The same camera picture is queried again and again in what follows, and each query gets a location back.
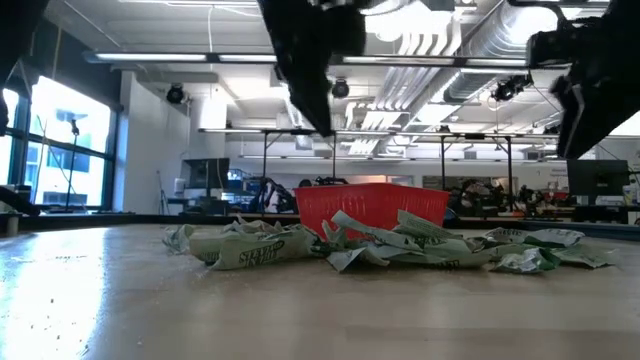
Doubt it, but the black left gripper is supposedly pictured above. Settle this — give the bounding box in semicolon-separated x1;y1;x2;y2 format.
257;0;369;137

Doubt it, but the green white wrapper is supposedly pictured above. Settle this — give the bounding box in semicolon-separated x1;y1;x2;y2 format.
162;223;196;254
389;239;496;269
492;247;561;275
209;224;321;272
188;219;281;265
482;227;586;249
329;209;436;251
327;244;391;274
549;242;619;269
397;209;481;247

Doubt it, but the black ceiling spotlight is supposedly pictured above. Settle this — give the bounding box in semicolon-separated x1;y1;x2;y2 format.
165;83;187;106
491;73;534;103
330;78;351;100

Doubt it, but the black table frame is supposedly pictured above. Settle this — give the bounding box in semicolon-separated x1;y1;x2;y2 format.
0;212;640;241

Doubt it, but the silver ventilation duct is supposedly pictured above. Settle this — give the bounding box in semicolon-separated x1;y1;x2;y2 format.
442;0;559;104

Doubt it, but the black metal rig frame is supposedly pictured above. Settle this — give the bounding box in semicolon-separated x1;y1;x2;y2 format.
259;128;339;202
438;132;515;212

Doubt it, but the red plastic basket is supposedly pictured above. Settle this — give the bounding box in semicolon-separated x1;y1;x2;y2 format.
293;182;451;241

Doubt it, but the large window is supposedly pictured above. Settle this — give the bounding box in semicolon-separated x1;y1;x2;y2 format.
0;74;117;209

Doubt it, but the long ceiling light strip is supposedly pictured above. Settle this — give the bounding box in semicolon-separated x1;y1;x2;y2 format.
342;54;529;69
83;49;279;65

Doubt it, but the black light stand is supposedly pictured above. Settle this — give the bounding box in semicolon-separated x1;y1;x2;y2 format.
63;118;82;212

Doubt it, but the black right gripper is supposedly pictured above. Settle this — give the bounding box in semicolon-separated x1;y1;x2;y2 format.
551;0;640;160

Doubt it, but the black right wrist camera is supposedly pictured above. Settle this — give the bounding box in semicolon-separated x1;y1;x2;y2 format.
526;18;574;70

